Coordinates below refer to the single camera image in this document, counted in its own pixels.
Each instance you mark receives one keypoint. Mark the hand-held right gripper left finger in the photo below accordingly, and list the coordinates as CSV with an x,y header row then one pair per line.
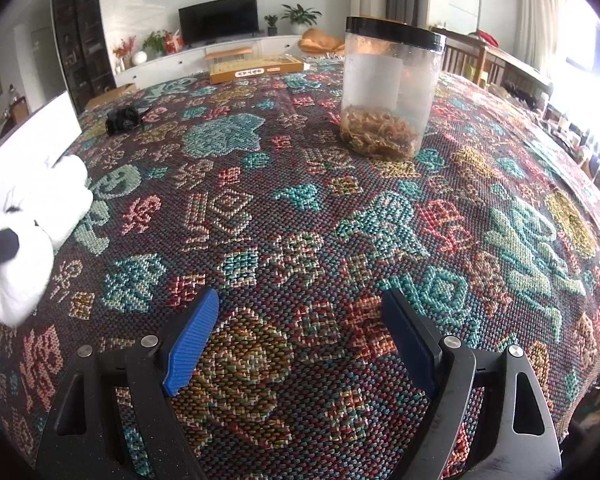
x,y
190,340

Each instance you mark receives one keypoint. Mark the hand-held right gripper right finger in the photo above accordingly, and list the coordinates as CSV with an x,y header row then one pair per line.
x,y
410,340

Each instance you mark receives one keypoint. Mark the white cloth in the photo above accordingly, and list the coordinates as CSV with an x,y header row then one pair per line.
x,y
45,210

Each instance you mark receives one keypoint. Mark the black cloth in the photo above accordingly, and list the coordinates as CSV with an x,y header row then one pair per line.
x,y
122,121

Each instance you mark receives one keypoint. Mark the colourful woven patterned blanket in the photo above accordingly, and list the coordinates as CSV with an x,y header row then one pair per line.
x,y
305,200

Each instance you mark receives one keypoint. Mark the grey interior door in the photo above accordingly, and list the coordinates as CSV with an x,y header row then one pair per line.
x,y
45,65

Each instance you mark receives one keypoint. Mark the brown cardboard box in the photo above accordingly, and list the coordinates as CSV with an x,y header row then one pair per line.
x,y
110,95

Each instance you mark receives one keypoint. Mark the black glass display cabinet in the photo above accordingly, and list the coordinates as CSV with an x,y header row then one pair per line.
x,y
82,40

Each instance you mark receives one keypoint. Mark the red flower bouquet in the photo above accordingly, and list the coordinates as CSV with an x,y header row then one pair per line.
x,y
124,52

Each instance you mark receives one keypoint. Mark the round white vase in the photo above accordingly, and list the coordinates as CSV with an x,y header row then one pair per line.
x,y
139,58

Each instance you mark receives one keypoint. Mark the clear jar with black lid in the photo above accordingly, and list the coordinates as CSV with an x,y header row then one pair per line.
x,y
392,95

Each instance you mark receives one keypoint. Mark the white television cabinet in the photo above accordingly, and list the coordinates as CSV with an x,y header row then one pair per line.
x,y
180,65

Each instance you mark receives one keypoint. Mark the bushy green plant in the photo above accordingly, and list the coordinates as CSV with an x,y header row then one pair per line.
x,y
155,42

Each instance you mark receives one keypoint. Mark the pile of bottles and baskets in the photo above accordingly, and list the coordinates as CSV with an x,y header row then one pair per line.
x,y
570,130

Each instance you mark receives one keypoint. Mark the red ornament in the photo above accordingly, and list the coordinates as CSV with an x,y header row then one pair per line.
x,y
173,42

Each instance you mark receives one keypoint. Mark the green plastic stool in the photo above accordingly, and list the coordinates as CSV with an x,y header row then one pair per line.
x,y
471,72

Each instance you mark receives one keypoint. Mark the flat yellow cardboard box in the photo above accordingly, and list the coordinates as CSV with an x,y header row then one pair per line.
x,y
255,70

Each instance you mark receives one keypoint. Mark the wooden crib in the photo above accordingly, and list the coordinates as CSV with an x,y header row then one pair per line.
x,y
505,67

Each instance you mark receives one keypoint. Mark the wooden stool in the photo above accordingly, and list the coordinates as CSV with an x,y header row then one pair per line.
x,y
227,51

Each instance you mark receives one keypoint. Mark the orange rocking chair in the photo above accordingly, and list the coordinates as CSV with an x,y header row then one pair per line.
x,y
320,42

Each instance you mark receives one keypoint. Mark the red cloth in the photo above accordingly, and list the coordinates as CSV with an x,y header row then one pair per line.
x,y
487,37

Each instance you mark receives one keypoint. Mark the black flat television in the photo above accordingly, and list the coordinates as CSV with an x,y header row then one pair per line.
x,y
217,19

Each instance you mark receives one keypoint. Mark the window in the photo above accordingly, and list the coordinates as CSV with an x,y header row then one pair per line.
x,y
592,70

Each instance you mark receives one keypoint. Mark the small potted green plant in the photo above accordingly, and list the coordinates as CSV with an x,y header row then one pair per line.
x,y
271,22

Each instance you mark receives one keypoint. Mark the large potted green plant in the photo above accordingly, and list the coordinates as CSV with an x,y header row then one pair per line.
x,y
300,15

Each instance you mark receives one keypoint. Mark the white sheer curtain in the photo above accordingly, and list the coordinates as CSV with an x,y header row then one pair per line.
x,y
545,15

